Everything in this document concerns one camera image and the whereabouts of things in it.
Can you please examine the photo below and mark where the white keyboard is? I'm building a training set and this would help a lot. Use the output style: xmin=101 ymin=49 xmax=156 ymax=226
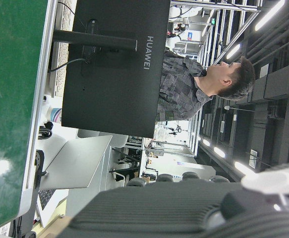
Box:
xmin=51 ymin=0 xmax=72 ymax=99

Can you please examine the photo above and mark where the green conveyor belt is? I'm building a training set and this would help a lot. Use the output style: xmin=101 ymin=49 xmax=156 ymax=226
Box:
xmin=0 ymin=0 xmax=58 ymax=235

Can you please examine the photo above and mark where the printed paper cup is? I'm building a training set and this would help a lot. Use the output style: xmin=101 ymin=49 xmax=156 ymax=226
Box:
xmin=46 ymin=106 xmax=63 ymax=123

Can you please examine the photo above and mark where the white laptop with keyboard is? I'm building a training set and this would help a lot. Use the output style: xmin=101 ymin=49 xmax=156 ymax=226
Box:
xmin=36 ymin=188 xmax=70 ymax=228

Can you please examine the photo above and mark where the grey ceiling duct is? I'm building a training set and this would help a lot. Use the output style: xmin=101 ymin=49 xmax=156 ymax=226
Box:
xmin=248 ymin=61 xmax=289 ymax=104

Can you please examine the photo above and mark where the black perforated bracket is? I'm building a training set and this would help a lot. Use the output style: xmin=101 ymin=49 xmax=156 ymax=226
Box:
xmin=34 ymin=149 xmax=48 ymax=192

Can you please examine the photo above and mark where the black monitor cable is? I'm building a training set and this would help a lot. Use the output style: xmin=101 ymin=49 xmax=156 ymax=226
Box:
xmin=47 ymin=57 xmax=88 ymax=73

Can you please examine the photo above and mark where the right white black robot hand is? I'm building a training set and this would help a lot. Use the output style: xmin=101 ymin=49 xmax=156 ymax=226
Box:
xmin=56 ymin=160 xmax=289 ymax=238

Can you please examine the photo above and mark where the aluminium rack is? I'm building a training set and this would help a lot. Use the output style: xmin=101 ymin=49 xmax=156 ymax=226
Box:
xmin=170 ymin=0 xmax=263 ymax=68

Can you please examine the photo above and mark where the silver laptop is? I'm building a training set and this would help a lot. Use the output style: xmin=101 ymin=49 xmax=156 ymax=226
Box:
xmin=39 ymin=135 xmax=114 ymax=190

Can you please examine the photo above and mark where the person in patterned grey shirt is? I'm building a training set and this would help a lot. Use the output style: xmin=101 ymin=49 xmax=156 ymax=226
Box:
xmin=155 ymin=51 xmax=256 ymax=122

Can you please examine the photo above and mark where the black coiled cable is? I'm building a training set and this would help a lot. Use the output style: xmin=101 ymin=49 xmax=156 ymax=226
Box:
xmin=38 ymin=120 xmax=54 ymax=140

